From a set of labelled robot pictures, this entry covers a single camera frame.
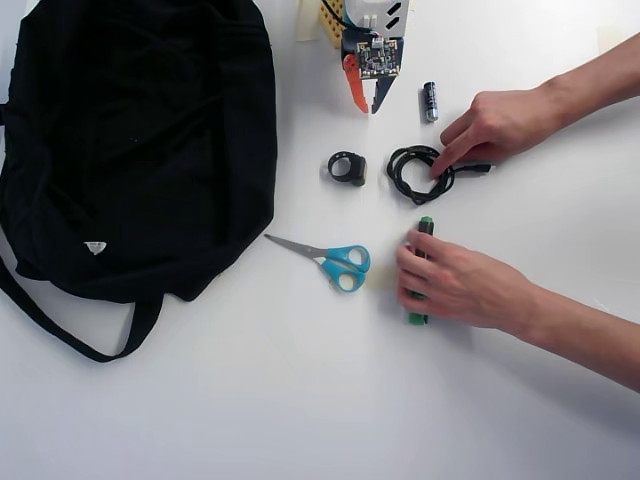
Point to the grey and teal robot arm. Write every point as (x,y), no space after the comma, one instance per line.
(370,10)

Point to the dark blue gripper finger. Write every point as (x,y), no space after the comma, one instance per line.
(382,94)

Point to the person's left hand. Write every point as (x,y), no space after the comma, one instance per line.
(465,285)

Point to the person's left forearm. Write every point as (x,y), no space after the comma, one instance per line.
(590,335)

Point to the person's right hand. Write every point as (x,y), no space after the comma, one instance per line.
(500,122)

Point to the wide masking tape strip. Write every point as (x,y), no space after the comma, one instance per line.
(382,279)

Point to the black cylindrical battery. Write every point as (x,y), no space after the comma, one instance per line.
(429,102)

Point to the yellow perforated base part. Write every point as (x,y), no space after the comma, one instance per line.
(330,30)

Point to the black marker with green cap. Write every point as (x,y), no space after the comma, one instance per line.
(426,227)

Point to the camera circuit board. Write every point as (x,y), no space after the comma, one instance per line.
(378,59)

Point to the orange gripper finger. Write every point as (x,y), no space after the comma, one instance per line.
(357,92)

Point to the black fabric bag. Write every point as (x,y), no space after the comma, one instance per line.
(140,150)

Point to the torn masking tape strip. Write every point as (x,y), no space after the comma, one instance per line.
(611,37)

